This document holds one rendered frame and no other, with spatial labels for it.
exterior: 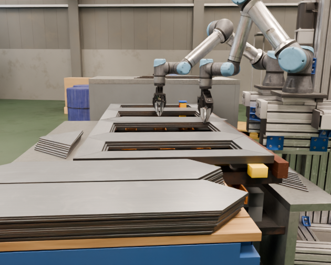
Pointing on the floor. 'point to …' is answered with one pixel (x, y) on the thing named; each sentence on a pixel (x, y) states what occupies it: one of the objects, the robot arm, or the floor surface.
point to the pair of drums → (78, 103)
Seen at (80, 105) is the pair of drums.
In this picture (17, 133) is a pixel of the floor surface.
